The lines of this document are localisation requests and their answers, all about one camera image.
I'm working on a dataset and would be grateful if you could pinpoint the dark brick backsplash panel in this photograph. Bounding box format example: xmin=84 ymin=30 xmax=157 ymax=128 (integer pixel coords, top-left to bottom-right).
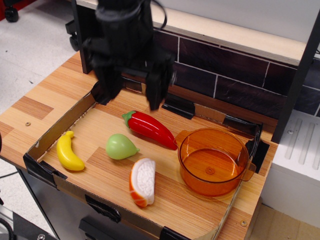
xmin=72 ymin=0 xmax=320 ymax=145

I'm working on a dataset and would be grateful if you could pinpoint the yellow toy banana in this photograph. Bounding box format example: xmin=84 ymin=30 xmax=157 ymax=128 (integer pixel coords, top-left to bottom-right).
xmin=56 ymin=130 xmax=85 ymax=171

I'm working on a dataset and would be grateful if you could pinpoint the black chair caster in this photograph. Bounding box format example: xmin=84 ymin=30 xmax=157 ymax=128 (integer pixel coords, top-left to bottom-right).
xmin=4 ymin=6 xmax=19 ymax=23

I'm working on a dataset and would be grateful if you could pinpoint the green toy pear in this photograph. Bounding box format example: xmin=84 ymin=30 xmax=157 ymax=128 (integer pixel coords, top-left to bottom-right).
xmin=105 ymin=133 xmax=140 ymax=160

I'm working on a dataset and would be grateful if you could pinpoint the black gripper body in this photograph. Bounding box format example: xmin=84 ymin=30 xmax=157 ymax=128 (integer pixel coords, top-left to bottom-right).
xmin=83 ymin=0 xmax=175 ymax=78

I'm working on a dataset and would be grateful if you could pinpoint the toy salmon sushi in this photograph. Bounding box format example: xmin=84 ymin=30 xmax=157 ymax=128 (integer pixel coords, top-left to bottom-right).
xmin=129 ymin=157 xmax=156 ymax=207

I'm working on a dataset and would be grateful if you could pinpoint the black caster wheel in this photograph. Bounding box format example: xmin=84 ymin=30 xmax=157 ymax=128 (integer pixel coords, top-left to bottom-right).
xmin=65 ymin=19 xmax=79 ymax=52

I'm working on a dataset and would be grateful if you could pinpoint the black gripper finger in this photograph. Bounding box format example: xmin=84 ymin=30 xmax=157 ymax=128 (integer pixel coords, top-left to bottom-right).
xmin=145 ymin=64 xmax=174 ymax=111
xmin=91 ymin=54 xmax=123 ymax=100

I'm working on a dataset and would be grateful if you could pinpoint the red toy chili pepper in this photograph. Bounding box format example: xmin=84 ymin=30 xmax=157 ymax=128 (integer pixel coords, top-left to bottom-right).
xmin=121 ymin=110 xmax=177 ymax=151

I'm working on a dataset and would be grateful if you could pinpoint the cardboard fence with black tape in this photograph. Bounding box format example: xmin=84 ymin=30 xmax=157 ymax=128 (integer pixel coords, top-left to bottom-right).
xmin=23 ymin=90 xmax=276 ymax=240

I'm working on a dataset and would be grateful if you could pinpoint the orange transparent plastic pot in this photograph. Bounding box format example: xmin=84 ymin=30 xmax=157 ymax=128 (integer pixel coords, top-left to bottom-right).
xmin=175 ymin=128 xmax=256 ymax=197

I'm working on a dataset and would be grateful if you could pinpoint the white ribbed cabinet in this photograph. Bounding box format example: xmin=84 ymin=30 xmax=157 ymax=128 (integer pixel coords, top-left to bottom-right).
xmin=261 ymin=110 xmax=320 ymax=228

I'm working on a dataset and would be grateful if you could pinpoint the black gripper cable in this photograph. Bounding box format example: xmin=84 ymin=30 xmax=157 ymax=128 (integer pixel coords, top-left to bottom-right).
xmin=149 ymin=0 xmax=168 ymax=30

